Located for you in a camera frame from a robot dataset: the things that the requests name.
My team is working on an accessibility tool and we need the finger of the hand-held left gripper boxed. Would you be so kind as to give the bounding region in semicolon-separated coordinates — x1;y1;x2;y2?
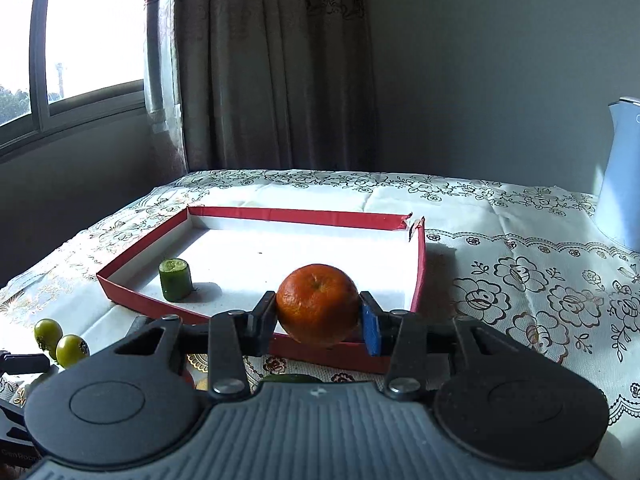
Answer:
0;352;51;376

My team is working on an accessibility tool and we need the orange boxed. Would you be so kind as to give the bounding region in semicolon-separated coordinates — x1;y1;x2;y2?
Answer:
276;263;362;347

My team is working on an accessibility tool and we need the floral tablecloth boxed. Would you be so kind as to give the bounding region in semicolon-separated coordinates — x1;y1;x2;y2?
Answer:
0;169;640;466

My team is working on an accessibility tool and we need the green cucumber piece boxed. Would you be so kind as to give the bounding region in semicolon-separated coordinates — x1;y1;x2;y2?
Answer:
159;257;195;302

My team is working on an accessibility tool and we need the glossy green vegetable piece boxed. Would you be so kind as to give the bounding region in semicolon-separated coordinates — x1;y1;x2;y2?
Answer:
257;373;326;386

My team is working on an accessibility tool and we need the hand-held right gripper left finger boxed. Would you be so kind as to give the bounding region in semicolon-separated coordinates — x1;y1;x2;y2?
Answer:
112;290;279;402

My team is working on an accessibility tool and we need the sheer lace curtain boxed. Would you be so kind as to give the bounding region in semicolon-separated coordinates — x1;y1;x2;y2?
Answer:
144;0;188;173

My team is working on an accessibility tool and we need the red cardboard box tray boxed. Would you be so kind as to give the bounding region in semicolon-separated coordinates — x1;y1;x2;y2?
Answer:
96;205;427;375

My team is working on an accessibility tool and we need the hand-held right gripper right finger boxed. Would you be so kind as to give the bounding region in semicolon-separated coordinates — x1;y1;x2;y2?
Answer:
359;291;521;403

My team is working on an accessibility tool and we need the window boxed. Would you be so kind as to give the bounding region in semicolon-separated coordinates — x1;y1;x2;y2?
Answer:
0;0;151;161

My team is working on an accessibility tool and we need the small green citrus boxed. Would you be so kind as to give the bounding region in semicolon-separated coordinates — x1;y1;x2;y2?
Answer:
56;335;91;368
34;318;64;356

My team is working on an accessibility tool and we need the grey curtain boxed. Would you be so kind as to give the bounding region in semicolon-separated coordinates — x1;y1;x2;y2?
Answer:
172;0;378;172

